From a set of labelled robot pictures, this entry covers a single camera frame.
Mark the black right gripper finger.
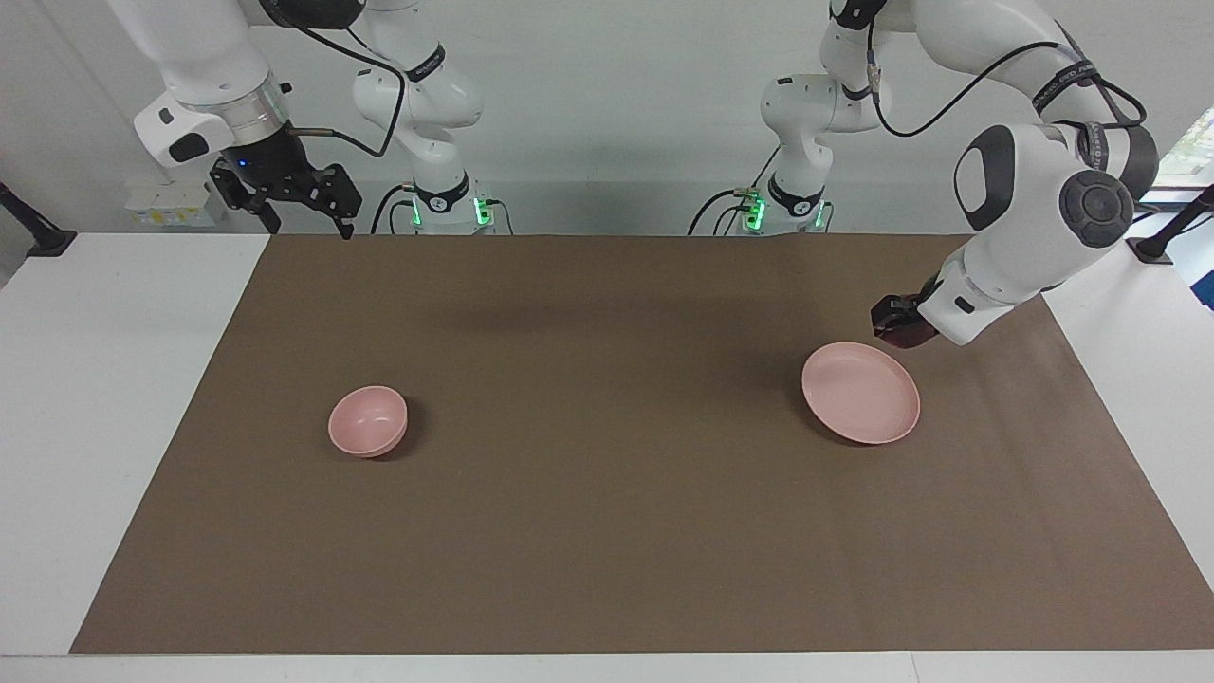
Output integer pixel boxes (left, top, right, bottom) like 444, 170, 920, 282
211, 159, 283, 235
318, 166, 363, 240

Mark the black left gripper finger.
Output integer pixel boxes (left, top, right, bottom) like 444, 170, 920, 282
871, 294, 921, 333

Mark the pink plate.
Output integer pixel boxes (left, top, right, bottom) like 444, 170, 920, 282
801, 341, 922, 446

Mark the pink bowl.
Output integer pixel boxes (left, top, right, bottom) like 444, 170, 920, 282
328, 385, 409, 459

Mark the black clamp stand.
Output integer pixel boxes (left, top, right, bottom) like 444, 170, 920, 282
0, 180, 79, 259
1127, 185, 1214, 265

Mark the window with green view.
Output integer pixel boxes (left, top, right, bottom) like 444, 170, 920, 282
1138, 104, 1214, 212

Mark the brown table mat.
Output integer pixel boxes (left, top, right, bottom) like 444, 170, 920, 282
69, 233, 1214, 655

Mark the black base cable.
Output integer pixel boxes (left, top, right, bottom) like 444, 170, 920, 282
688, 147, 783, 235
370, 185, 418, 235

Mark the white wall socket box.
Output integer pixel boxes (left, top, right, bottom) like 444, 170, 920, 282
125, 180, 227, 229

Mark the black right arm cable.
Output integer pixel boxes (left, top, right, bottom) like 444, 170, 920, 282
261, 0, 409, 160

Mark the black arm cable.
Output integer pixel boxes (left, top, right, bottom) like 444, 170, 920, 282
865, 17, 1149, 138
261, 0, 409, 160

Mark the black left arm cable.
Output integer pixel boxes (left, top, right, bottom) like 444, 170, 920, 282
865, 17, 1149, 138

